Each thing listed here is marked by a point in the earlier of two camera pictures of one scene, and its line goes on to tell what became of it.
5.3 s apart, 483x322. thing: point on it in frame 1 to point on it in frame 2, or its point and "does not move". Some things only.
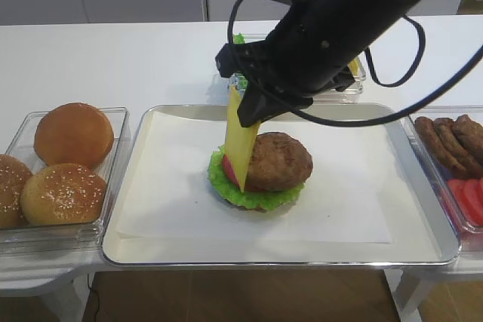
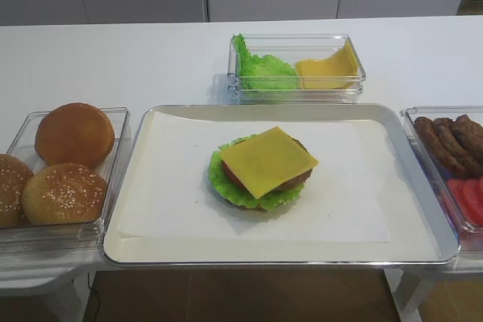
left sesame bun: (13, 173) does not move
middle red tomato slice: (473, 201) does not move
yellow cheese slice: (239, 139) to (267, 160)
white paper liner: (167, 192) does not move
